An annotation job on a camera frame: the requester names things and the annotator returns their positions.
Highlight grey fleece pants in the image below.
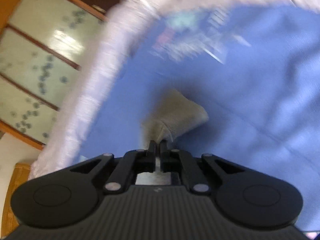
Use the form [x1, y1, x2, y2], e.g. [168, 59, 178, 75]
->
[139, 89, 209, 149]

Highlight blue patterned bed sheet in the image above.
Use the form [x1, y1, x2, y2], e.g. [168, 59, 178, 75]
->
[79, 5, 319, 231]

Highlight frosted glass sliding door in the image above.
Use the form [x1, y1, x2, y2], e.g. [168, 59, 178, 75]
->
[1, 0, 104, 149]

